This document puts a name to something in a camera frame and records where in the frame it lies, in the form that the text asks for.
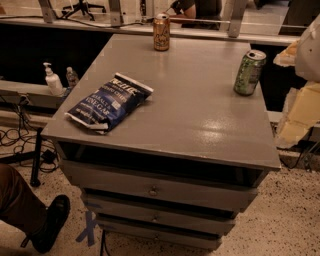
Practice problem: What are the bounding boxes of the orange soda can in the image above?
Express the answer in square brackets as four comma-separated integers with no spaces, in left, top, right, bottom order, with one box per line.
[153,13,170,51]

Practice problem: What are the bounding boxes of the black shoe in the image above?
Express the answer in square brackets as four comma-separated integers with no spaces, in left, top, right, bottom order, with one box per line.
[20,195,70,254]

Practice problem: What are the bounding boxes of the green soda can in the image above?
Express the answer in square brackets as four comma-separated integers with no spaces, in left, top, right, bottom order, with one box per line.
[233,49,266,96]

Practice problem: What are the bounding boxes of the grey drawer cabinet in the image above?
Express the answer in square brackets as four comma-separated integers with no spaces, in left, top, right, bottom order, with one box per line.
[43,34,280,250]

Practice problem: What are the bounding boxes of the clear small bottle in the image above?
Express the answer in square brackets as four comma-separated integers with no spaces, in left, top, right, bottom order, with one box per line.
[66,67,79,88]

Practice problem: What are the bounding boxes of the black floor cables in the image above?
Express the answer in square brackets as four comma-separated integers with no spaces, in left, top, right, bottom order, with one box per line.
[0,94,61,174]

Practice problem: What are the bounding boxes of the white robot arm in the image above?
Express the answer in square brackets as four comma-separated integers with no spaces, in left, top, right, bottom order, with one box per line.
[273,15,320,148]

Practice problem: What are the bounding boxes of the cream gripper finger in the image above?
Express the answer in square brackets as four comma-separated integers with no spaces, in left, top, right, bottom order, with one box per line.
[273,41,298,67]
[275,81,320,149]

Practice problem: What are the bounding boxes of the blue chip bag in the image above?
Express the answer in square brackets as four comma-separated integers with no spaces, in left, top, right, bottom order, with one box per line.
[65,73,153,134]

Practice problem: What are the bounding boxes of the brown trouser leg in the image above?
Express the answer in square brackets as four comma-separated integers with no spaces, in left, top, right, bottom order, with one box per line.
[0,164,47,235]

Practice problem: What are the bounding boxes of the seated person in background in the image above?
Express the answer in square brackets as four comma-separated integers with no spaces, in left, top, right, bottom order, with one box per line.
[170,0,222,30]

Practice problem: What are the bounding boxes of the blue tape cross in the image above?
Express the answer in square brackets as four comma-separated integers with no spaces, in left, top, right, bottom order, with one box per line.
[75,210,101,247]

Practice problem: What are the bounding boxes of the office chair base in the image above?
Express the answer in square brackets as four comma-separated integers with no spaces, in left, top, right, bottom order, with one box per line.
[61,0,106,21]

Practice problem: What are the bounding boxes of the white pump bottle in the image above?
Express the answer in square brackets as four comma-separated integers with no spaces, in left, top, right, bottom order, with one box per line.
[43,62,63,96]

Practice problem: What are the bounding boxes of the black stand pole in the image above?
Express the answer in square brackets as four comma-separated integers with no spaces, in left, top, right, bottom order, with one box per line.
[30,128,42,187]

